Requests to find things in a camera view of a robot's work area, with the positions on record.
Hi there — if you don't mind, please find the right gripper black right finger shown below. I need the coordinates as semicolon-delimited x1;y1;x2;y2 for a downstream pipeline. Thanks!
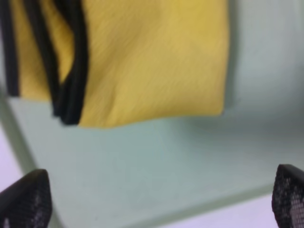
272;164;304;228

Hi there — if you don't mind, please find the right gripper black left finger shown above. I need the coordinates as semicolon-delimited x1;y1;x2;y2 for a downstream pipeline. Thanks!
0;169;52;228

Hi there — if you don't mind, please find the yellow towel with black trim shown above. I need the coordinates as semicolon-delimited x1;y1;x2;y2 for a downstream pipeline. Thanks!
0;0;229;128

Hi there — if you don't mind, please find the light green plastic tray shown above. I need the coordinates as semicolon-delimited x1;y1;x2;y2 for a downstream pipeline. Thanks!
0;0;304;228

